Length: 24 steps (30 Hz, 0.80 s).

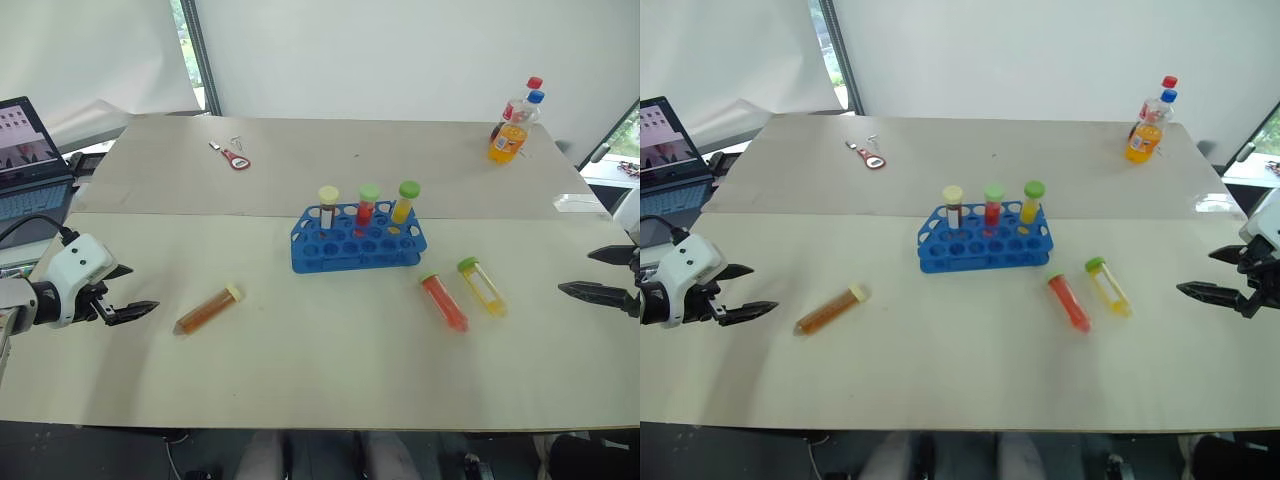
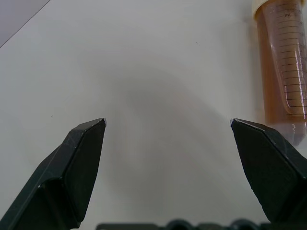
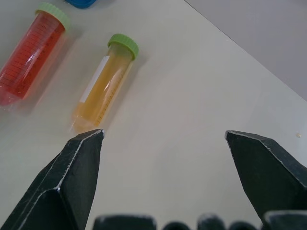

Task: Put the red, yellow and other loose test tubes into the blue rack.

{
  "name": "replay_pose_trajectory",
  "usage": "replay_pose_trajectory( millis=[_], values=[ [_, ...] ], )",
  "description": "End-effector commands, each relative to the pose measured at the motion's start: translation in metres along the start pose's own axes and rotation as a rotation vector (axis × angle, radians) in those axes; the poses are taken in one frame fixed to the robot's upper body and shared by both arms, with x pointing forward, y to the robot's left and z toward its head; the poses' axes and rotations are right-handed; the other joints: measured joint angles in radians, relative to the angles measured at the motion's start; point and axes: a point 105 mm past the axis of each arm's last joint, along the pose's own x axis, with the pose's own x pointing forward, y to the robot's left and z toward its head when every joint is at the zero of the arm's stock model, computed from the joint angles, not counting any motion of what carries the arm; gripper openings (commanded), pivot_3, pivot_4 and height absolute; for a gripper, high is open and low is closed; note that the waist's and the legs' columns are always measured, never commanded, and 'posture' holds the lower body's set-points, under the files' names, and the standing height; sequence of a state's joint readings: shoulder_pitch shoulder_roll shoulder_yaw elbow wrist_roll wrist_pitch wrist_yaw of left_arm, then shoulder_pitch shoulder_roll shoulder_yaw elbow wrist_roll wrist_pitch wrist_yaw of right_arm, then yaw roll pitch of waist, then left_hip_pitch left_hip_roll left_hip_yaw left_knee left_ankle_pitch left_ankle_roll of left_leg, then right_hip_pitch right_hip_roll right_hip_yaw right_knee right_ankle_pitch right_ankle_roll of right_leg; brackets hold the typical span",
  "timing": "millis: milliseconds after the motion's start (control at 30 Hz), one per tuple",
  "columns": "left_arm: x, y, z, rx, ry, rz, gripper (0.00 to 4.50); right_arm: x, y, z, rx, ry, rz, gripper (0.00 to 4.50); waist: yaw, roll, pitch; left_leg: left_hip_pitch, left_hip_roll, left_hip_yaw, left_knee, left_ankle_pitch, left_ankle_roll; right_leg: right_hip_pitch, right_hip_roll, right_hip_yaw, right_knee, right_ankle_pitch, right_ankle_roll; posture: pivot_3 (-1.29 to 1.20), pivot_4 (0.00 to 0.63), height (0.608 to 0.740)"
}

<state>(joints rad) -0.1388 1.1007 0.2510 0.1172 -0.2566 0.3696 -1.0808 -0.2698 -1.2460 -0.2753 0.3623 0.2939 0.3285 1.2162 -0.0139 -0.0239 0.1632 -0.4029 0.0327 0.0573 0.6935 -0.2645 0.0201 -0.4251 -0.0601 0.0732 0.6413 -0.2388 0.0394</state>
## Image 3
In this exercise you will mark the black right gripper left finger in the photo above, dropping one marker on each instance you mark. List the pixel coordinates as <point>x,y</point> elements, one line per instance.
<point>64,182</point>

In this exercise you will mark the orange liquid tube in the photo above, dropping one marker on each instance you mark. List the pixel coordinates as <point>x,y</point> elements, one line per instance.
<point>105,88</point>

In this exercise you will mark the red liquid tube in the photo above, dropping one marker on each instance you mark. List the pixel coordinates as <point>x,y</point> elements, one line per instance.
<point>28,60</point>

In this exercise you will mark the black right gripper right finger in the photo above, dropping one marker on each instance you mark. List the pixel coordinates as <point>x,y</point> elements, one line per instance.
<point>266,172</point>

